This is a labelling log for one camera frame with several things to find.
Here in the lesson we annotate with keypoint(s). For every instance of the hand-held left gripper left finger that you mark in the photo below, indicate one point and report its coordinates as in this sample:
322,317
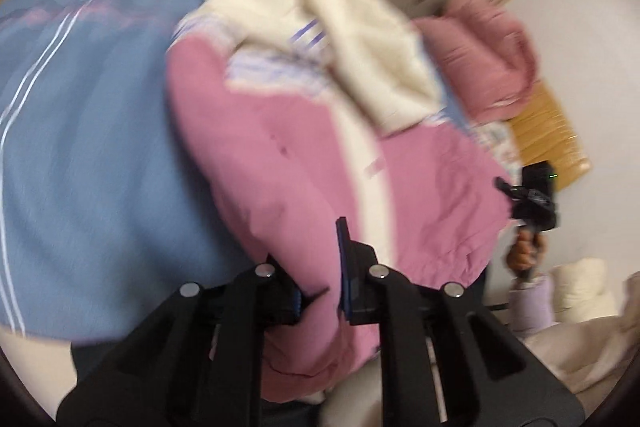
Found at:
292,302

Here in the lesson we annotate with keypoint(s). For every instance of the cream pillow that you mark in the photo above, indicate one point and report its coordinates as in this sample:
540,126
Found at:
585,289

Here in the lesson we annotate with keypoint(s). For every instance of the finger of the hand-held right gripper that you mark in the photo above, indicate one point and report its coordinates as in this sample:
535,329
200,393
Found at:
507,189

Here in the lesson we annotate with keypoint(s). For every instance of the person's right hand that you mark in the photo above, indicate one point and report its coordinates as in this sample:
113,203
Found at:
522,254

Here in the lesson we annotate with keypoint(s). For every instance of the beige blanket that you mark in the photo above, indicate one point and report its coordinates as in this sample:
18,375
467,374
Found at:
590,357

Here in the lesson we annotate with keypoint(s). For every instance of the blue plaid bed sheet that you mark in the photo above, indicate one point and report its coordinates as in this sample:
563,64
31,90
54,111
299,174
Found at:
90,132

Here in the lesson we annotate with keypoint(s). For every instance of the pink and cream jacket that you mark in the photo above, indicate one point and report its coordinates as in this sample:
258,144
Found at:
300,167

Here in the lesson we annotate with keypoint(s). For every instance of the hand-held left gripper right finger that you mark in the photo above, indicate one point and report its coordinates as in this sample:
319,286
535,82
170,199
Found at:
345,267

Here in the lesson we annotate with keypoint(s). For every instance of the pink quilt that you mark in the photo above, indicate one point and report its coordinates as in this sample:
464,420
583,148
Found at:
490,57

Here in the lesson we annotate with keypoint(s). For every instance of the white patterned pillow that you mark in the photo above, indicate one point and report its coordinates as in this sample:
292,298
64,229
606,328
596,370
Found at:
497,149

